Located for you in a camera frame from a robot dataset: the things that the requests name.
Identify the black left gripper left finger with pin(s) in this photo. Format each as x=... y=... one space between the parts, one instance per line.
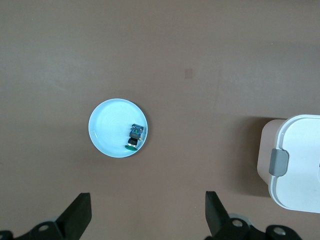
x=70 y=220

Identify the light blue round plate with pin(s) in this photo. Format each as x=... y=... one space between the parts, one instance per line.
x=110 y=127

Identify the white lidded storage box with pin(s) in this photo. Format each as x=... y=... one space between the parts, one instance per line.
x=297 y=162

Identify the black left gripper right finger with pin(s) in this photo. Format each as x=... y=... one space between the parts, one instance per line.
x=220 y=220

